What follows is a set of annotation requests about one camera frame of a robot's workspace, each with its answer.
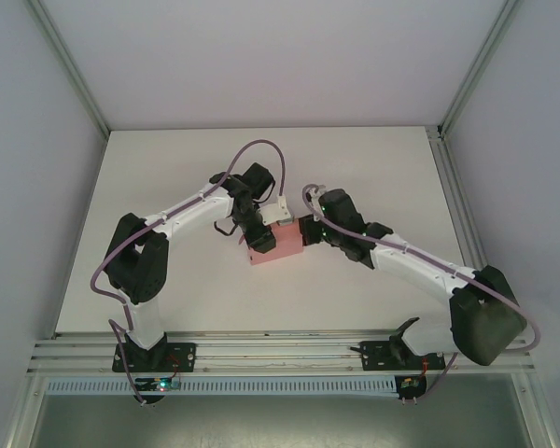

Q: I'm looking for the green-lit circuit board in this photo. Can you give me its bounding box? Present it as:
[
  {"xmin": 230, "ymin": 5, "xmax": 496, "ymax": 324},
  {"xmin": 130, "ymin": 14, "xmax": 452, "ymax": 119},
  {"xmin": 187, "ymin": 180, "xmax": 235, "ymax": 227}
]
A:
[{"xmin": 137, "ymin": 376, "xmax": 181, "ymax": 392}]

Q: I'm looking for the pink paper box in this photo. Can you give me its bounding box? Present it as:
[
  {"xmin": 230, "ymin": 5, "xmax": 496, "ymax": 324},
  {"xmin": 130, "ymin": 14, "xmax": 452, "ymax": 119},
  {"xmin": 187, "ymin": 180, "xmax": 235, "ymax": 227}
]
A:
[{"xmin": 240, "ymin": 217, "xmax": 305, "ymax": 267}]

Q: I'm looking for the aluminium frame leg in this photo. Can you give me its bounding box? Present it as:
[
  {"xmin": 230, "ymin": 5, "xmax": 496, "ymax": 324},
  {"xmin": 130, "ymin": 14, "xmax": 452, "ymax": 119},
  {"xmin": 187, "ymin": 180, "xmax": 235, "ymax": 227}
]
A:
[
  {"xmin": 512, "ymin": 372, "xmax": 557, "ymax": 448},
  {"xmin": 7, "ymin": 372, "xmax": 48, "ymax": 448}
]

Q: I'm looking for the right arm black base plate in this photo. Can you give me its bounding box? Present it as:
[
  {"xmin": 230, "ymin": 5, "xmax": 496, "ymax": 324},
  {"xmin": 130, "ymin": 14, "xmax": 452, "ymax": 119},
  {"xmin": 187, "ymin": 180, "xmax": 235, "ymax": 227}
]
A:
[{"xmin": 361, "ymin": 340, "xmax": 447, "ymax": 373}]

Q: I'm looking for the aluminium mounting rail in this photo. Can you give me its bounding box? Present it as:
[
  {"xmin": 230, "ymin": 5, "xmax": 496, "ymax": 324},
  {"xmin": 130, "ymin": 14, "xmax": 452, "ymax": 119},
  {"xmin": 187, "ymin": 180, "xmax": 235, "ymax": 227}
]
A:
[{"xmin": 26, "ymin": 329, "xmax": 539, "ymax": 376}]

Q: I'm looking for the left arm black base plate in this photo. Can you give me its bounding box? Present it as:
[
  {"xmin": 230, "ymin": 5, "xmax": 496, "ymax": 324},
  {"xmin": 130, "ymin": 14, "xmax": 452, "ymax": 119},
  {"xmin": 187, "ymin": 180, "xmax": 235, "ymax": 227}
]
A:
[{"xmin": 111, "ymin": 342, "xmax": 198, "ymax": 374}]

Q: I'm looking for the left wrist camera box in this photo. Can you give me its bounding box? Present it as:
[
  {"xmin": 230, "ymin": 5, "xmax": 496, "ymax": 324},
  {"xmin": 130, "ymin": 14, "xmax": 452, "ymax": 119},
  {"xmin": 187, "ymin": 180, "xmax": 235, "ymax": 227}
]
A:
[{"xmin": 256, "ymin": 193, "xmax": 294, "ymax": 229}]

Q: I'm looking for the aluminium side rail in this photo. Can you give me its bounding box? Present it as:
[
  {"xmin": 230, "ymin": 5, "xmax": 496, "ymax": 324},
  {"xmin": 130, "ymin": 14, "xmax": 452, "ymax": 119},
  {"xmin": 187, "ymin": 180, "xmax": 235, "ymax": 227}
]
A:
[{"xmin": 427, "ymin": 124, "xmax": 508, "ymax": 336}]

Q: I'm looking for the aluminium frame post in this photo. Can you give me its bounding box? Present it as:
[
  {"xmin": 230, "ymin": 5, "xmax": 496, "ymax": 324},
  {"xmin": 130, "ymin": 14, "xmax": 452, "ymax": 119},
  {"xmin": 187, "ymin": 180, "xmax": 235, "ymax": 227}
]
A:
[
  {"xmin": 26, "ymin": 0, "xmax": 112, "ymax": 137},
  {"xmin": 437, "ymin": 0, "xmax": 524, "ymax": 140}
]

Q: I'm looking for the white slotted cable duct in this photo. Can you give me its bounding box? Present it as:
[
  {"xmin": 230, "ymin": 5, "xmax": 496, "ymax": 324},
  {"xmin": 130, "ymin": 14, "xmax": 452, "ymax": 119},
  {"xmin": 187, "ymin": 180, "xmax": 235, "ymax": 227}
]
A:
[{"xmin": 46, "ymin": 376, "xmax": 399, "ymax": 399}]

